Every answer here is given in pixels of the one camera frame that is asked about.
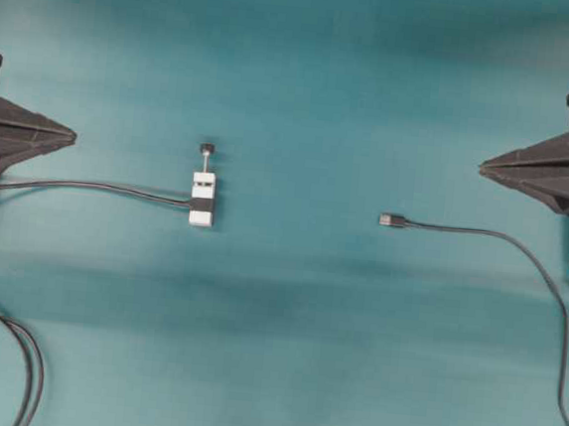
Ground black USB cable with plug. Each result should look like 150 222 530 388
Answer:
360 212 569 426

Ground white clamp with female connector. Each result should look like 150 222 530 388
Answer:
189 142 216 227

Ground black female connector cable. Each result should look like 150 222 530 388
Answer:
0 173 194 213

